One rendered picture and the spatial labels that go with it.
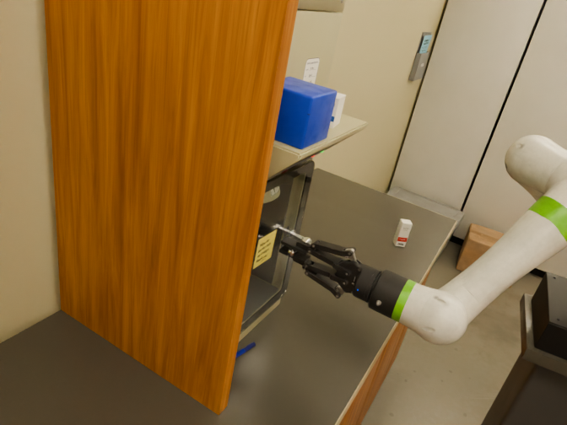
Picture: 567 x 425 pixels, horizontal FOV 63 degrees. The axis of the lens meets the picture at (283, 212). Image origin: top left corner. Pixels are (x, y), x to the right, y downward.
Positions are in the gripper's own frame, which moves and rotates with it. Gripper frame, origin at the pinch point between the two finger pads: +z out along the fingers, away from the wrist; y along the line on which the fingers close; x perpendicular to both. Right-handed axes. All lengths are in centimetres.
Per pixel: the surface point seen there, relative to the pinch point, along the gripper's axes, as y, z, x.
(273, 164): 27.8, -1.5, 20.9
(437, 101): -14, 33, -290
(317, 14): 51, 6, 1
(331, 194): -27, 28, -91
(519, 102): 1, -22, -290
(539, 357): -28, -63, -44
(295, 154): 30.9, -5.2, 20.8
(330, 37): 46.3, 5.7, -7.2
